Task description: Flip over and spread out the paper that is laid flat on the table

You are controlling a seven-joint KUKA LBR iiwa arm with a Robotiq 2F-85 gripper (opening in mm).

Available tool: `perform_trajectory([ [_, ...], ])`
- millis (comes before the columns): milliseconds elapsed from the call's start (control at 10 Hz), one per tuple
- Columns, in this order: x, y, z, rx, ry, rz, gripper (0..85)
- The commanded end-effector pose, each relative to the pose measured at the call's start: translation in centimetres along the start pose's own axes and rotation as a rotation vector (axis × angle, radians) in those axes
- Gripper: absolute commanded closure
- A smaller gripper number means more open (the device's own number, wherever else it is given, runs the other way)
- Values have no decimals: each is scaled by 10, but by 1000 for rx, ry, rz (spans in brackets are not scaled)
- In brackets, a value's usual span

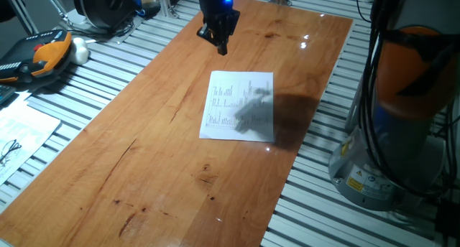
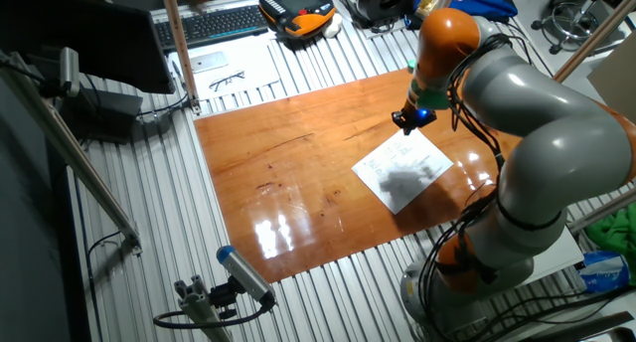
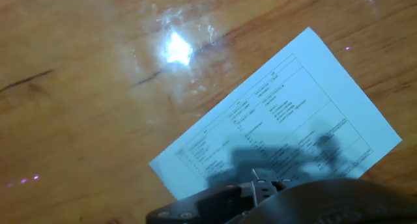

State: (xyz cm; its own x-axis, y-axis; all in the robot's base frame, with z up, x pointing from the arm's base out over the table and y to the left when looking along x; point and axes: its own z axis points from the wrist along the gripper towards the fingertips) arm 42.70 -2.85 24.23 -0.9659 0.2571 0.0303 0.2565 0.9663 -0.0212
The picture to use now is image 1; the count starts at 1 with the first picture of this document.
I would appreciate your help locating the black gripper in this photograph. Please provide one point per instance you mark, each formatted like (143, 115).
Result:
(215, 8)

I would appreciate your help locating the white paper sheet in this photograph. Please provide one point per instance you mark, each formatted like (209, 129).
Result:
(230, 107)

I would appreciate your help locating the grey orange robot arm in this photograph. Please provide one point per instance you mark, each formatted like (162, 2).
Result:
(402, 150)

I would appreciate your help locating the black sleeved person forearm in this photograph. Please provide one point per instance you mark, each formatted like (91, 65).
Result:
(5, 6)

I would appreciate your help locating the white rounded object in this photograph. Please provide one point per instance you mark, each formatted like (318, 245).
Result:
(79, 51)

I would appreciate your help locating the grey metal tripod leg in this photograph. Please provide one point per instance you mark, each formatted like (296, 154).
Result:
(21, 13)
(54, 4)

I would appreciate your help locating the glossy wooden board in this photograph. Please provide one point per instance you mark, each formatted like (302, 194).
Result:
(143, 186)

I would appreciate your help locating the orange black teach pendant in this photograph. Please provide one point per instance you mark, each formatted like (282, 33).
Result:
(39, 56)

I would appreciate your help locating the printed white document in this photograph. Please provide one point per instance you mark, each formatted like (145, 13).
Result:
(28, 132)

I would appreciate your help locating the black rimmed eyeglasses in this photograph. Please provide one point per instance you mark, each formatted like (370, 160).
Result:
(9, 152)

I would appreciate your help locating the black connector box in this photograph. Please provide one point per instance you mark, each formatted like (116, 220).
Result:
(447, 218)

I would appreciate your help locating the slim aluminium post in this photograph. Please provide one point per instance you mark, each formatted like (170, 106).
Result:
(167, 3)

